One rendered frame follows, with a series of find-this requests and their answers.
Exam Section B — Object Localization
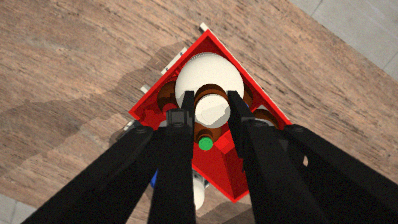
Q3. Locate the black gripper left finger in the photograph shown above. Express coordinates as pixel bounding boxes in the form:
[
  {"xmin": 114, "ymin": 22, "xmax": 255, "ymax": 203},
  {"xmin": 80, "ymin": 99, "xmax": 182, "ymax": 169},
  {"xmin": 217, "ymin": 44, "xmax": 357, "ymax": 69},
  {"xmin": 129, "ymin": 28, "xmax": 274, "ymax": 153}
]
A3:
[{"xmin": 21, "ymin": 91, "xmax": 196, "ymax": 224}]

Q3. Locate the grey tray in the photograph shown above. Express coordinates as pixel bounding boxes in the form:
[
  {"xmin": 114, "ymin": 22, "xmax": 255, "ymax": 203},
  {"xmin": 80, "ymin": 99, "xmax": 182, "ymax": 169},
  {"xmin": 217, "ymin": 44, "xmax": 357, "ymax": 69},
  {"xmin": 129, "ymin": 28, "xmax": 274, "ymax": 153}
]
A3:
[{"xmin": 117, "ymin": 120, "xmax": 210, "ymax": 187}]

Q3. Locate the brown bottle with white cap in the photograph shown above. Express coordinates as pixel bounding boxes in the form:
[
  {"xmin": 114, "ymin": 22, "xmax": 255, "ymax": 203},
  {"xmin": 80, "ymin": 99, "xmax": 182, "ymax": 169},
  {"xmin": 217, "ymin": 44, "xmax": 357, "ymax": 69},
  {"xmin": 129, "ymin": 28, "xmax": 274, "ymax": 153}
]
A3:
[{"xmin": 252, "ymin": 105, "xmax": 279, "ymax": 129}]

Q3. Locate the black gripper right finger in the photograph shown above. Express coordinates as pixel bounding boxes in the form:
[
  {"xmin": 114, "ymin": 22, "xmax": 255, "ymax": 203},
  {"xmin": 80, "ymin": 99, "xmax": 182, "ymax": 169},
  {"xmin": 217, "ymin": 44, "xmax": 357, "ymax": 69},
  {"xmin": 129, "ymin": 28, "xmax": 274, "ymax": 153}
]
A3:
[{"xmin": 227, "ymin": 90, "xmax": 398, "ymax": 224}]

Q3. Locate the brown bottle with green cap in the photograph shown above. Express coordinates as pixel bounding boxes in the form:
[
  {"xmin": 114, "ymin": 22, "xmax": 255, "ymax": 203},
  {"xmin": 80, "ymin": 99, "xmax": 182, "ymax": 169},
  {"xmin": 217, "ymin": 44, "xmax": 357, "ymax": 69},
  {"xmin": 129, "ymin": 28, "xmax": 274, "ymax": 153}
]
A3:
[{"xmin": 194, "ymin": 122, "xmax": 222, "ymax": 150}]

